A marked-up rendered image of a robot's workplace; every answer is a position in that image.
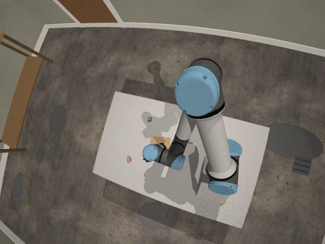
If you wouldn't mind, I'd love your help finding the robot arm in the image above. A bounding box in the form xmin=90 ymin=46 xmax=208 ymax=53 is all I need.
xmin=143 ymin=57 xmax=242 ymax=195

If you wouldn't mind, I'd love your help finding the tan flat mat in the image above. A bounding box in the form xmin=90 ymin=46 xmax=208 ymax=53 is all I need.
xmin=150 ymin=136 xmax=170 ymax=149

